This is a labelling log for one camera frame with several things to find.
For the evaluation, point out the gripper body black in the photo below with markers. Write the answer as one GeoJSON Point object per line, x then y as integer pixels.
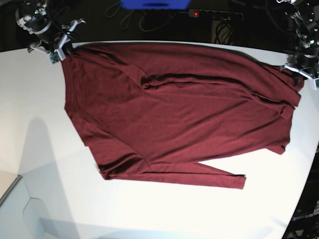
{"type": "Point", "coordinates": [305, 58]}
{"type": "Point", "coordinates": [38, 21]}

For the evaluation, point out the dark red t-shirt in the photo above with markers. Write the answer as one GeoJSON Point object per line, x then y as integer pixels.
{"type": "Point", "coordinates": [156, 112]}

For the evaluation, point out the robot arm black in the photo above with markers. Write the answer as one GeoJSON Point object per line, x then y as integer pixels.
{"type": "Point", "coordinates": [45, 3]}
{"type": "Point", "coordinates": [306, 25]}

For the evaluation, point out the blue box at top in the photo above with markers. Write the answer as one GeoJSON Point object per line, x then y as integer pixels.
{"type": "Point", "coordinates": [154, 4]}

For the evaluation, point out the black power strip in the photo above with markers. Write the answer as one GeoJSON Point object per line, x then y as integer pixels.
{"type": "Point", "coordinates": [215, 14]}

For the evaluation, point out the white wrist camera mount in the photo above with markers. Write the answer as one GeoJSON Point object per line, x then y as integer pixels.
{"type": "Point", "coordinates": [56, 56]}
{"type": "Point", "coordinates": [315, 83]}

